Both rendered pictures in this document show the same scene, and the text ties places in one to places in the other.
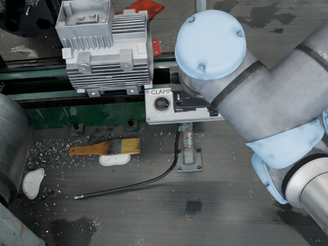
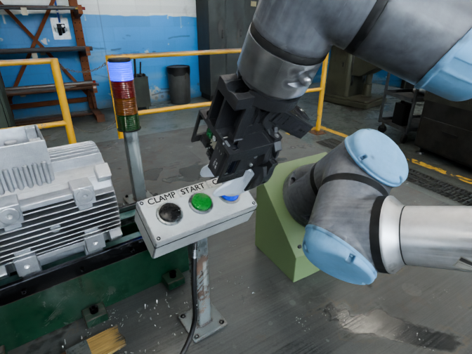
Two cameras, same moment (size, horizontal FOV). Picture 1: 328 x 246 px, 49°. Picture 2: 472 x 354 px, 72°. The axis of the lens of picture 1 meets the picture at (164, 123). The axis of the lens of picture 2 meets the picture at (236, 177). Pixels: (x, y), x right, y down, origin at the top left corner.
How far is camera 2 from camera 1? 40 cm
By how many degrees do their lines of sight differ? 41
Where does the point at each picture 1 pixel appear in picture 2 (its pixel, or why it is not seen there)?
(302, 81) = not seen: outside the picture
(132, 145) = (107, 340)
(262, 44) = not seen: hidden behind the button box
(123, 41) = (70, 171)
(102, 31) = (36, 156)
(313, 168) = (391, 206)
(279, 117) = not seen: outside the picture
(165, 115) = (180, 227)
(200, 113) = (225, 210)
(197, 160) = (213, 315)
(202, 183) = (238, 340)
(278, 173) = (357, 235)
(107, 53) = (48, 191)
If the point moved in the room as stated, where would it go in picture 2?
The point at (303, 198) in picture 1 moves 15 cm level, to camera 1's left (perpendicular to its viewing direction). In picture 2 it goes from (407, 244) to (345, 302)
